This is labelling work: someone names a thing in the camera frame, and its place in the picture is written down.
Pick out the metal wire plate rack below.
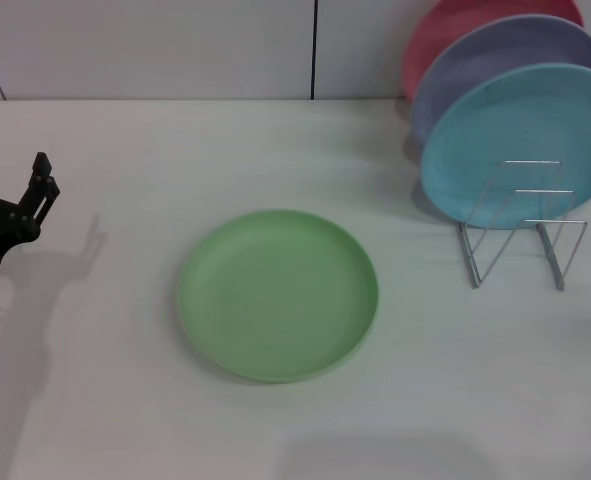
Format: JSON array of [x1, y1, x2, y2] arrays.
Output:
[[457, 159, 589, 291]]

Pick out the teal plastic plate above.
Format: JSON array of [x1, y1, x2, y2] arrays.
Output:
[[420, 63, 591, 230]]

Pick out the purple plastic plate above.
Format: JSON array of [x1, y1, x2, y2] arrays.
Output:
[[408, 13, 591, 149]]

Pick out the green plastic plate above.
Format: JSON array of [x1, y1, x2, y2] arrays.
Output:
[[176, 208, 380, 385]]

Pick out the red plastic plate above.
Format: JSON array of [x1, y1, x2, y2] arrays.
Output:
[[402, 0, 585, 104]]

